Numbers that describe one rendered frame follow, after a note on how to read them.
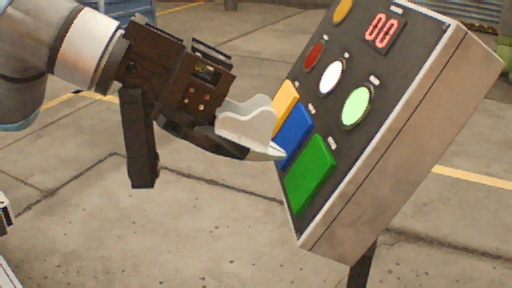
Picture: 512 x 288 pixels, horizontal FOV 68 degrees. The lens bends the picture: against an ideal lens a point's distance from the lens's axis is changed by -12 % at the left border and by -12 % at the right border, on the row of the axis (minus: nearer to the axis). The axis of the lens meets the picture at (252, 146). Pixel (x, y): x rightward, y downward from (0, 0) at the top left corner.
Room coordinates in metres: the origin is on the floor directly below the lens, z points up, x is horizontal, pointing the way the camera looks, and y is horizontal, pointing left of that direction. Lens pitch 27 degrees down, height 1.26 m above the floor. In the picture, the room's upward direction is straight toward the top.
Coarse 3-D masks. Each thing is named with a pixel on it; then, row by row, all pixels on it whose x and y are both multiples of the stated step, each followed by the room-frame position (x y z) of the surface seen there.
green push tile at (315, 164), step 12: (312, 144) 0.44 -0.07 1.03; (324, 144) 0.43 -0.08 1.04; (300, 156) 0.45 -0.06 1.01; (312, 156) 0.42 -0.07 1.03; (324, 156) 0.40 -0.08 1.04; (300, 168) 0.43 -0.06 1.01; (312, 168) 0.41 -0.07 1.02; (324, 168) 0.39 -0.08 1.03; (288, 180) 0.44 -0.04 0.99; (300, 180) 0.41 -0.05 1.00; (312, 180) 0.39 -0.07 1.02; (324, 180) 0.38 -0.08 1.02; (288, 192) 0.42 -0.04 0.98; (300, 192) 0.40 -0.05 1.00; (312, 192) 0.38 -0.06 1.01; (300, 204) 0.38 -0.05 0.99
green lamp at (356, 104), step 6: (360, 90) 0.43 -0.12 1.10; (366, 90) 0.42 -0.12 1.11; (354, 96) 0.43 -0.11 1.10; (360, 96) 0.42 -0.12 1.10; (366, 96) 0.41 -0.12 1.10; (348, 102) 0.44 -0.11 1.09; (354, 102) 0.43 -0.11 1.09; (360, 102) 0.42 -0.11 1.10; (366, 102) 0.41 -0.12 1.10; (348, 108) 0.43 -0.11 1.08; (354, 108) 0.42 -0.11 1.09; (360, 108) 0.41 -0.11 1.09; (348, 114) 0.42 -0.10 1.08; (354, 114) 0.41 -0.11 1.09; (360, 114) 0.40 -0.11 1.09; (348, 120) 0.41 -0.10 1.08; (354, 120) 0.40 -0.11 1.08
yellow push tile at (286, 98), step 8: (288, 80) 0.65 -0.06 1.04; (280, 88) 0.65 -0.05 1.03; (288, 88) 0.62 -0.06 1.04; (280, 96) 0.63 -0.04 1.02; (288, 96) 0.60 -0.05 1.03; (296, 96) 0.58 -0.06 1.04; (272, 104) 0.64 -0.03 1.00; (280, 104) 0.61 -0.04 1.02; (288, 104) 0.58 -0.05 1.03; (280, 112) 0.59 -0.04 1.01; (288, 112) 0.58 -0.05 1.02; (280, 120) 0.58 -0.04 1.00; (272, 136) 0.58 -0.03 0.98
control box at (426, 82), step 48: (336, 0) 0.68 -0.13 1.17; (384, 0) 0.52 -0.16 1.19; (336, 48) 0.57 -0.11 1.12; (384, 48) 0.44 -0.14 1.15; (432, 48) 0.37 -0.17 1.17; (480, 48) 0.36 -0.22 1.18; (336, 96) 0.48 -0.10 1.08; (384, 96) 0.39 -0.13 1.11; (432, 96) 0.36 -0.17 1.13; (480, 96) 0.36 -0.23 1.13; (336, 144) 0.41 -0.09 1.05; (384, 144) 0.35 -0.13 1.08; (432, 144) 0.36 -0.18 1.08; (336, 192) 0.35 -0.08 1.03; (384, 192) 0.36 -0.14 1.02; (336, 240) 0.35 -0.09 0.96
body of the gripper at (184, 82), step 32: (128, 32) 0.38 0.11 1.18; (160, 32) 0.40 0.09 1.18; (128, 64) 0.41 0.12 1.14; (160, 64) 0.39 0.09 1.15; (192, 64) 0.37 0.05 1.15; (224, 64) 0.42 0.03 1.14; (160, 96) 0.39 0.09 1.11; (192, 96) 0.38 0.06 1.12; (224, 96) 0.38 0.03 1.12; (192, 128) 0.37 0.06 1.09
